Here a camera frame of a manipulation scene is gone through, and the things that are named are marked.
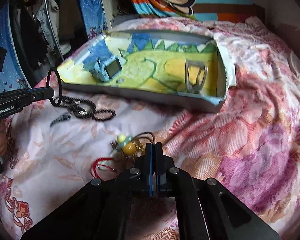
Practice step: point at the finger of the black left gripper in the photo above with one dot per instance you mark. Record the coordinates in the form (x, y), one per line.
(30, 98)

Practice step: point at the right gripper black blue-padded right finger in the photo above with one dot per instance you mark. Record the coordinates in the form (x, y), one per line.
(205, 208)

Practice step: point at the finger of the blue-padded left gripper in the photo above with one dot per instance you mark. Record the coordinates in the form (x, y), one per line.
(44, 90)

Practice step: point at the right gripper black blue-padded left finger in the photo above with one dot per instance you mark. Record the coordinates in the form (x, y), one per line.
(99, 210)

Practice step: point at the light blue kids smartwatch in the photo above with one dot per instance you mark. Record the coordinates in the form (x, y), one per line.
(104, 69)

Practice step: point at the brown cord bead pendant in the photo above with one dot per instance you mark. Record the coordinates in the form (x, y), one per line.
(131, 147)

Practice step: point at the silver grey hair claw clip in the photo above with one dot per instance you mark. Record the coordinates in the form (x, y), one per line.
(195, 76)

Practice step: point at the person's left hand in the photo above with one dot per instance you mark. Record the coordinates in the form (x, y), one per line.
(3, 139)

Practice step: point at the blue dotted curtain left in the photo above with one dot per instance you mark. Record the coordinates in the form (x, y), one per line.
(12, 76)

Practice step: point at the blue dotted curtain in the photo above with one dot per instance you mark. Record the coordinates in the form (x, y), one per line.
(12, 76)
(93, 17)

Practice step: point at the hanging clothes in wardrobe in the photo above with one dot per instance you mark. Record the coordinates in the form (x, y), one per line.
(45, 33)

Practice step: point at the floral pink bed sheet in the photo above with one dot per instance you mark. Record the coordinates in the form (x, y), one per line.
(252, 145)

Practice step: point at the blue dotted curtain right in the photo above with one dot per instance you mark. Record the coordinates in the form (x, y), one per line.
(93, 17)

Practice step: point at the grey tray with dinosaur drawing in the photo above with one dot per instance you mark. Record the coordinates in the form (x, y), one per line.
(153, 68)

